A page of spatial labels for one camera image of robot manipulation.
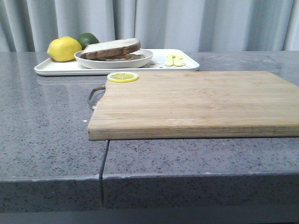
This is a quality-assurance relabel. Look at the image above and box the white round plate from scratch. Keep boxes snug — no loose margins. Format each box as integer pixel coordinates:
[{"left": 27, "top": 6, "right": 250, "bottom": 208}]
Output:
[{"left": 75, "top": 49, "right": 153, "bottom": 69}]

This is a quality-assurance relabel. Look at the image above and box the bread slice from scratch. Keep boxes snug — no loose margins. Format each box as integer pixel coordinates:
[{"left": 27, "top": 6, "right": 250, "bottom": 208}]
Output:
[
  {"left": 104, "top": 54, "right": 145, "bottom": 61},
  {"left": 80, "top": 38, "right": 141, "bottom": 60}
]

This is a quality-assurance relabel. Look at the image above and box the white rectangular tray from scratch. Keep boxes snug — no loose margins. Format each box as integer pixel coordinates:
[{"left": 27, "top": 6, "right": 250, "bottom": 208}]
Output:
[{"left": 35, "top": 49, "right": 199, "bottom": 76}]

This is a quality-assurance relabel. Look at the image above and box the lemon slice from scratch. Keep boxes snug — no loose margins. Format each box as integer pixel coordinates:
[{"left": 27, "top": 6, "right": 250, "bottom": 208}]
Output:
[{"left": 107, "top": 72, "right": 139, "bottom": 83}]

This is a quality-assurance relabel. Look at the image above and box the wooden cutting board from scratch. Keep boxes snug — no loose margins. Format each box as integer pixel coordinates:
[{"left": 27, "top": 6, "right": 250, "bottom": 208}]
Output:
[{"left": 88, "top": 71, "right": 299, "bottom": 140}]

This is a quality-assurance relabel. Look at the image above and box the green lime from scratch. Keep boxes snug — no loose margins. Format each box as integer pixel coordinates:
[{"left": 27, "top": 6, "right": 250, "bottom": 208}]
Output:
[{"left": 77, "top": 33, "right": 99, "bottom": 49}]

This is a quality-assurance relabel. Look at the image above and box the front yellow lemon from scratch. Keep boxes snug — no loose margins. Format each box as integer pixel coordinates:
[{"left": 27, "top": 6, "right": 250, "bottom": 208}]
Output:
[{"left": 47, "top": 36, "right": 82, "bottom": 62}]

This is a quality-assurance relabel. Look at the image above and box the grey curtain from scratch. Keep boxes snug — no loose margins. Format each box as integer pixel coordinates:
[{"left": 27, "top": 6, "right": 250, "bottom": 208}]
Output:
[{"left": 0, "top": 0, "right": 299, "bottom": 52}]

